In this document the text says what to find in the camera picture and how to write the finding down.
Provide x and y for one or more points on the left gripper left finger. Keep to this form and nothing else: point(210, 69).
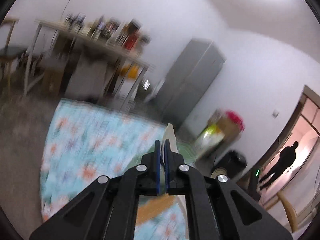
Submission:
point(107, 208)

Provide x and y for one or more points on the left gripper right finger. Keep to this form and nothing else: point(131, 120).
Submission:
point(217, 208)

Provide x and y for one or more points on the white shell-shaped ladle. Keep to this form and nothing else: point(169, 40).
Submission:
point(170, 136)

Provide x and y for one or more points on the black trash bin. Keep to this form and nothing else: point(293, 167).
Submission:
point(232, 163)

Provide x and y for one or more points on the green plastic utensil holder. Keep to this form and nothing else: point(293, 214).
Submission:
point(188, 153)

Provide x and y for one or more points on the floral blue tablecloth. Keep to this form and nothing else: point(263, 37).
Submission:
point(86, 141)

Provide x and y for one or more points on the yellow green rice bag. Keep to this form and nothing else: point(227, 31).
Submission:
point(208, 139)

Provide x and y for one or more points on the cardboard box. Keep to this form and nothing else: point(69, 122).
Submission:
point(231, 130)

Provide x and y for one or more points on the person in doorway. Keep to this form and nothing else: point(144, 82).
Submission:
point(286, 158)

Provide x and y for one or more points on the pink plastic bag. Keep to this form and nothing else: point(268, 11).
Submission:
point(236, 119)

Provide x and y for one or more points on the grey refrigerator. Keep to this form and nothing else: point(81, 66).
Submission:
point(187, 80)

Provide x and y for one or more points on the yellow plastic bag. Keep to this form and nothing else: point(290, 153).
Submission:
point(130, 71)

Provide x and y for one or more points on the red bottle on table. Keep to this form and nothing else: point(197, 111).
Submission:
point(132, 31)

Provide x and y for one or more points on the wooden chair black seat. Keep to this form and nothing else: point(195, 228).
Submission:
point(10, 53)

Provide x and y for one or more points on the wall socket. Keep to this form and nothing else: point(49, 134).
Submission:
point(275, 113)

